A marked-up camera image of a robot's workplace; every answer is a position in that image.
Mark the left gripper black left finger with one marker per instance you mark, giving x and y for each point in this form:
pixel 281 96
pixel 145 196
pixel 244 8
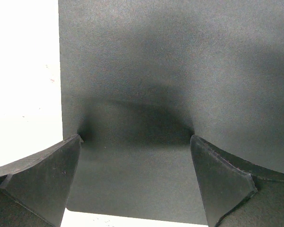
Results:
pixel 34 190

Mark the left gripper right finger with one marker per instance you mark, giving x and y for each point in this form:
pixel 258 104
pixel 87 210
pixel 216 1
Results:
pixel 236 192

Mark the grey black file folder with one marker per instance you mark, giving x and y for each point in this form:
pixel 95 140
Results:
pixel 139 78

